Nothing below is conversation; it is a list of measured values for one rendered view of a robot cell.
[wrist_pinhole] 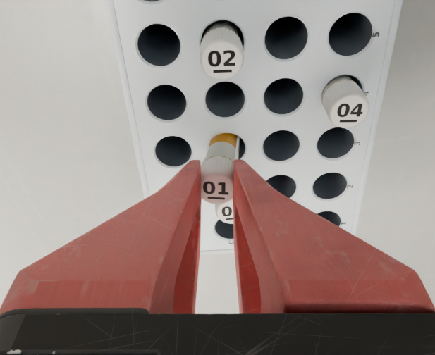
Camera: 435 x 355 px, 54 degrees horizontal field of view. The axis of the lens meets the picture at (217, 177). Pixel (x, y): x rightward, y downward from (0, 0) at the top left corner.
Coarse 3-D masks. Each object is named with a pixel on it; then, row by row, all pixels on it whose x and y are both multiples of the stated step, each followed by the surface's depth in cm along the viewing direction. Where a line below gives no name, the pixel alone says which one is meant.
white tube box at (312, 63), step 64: (128, 0) 12; (192, 0) 12; (256, 0) 12; (320, 0) 12; (384, 0) 12; (128, 64) 13; (192, 64) 13; (256, 64) 13; (320, 64) 13; (384, 64) 13; (192, 128) 14; (256, 128) 14; (320, 128) 15; (320, 192) 17
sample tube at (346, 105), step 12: (336, 84) 13; (348, 84) 13; (324, 96) 13; (336, 96) 13; (348, 96) 13; (360, 96) 13; (324, 108) 14; (336, 108) 13; (348, 108) 13; (360, 108) 13; (336, 120) 13; (348, 120) 13; (360, 120) 13
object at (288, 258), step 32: (256, 192) 9; (256, 224) 7; (288, 224) 7; (320, 224) 7; (256, 256) 8; (288, 256) 6; (320, 256) 6; (352, 256) 6; (384, 256) 6; (256, 288) 11; (288, 288) 5; (320, 288) 5; (352, 288) 5; (384, 288) 5; (416, 288) 5
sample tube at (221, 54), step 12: (216, 24) 13; (228, 24) 13; (204, 36) 12; (216, 36) 12; (228, 36) 12; (204, 48) 12; (216, 48) 12; (228, 48) 12; (240, 48) 12; (204, 60) 12; (216, 60) 12; (228, 60) 12; (240, 60) 12; (216, 72) 12; (228, 72) 12
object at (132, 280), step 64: (192, 192) 10; (64, 256) 6; (128, 256) 6; (192, 256) 11; (0, 320) 5; (64, 320) 5; (128, 320) 5; (192, 320) 5; (256, 320) 5; (320, 320) 5; (384, 320) 5
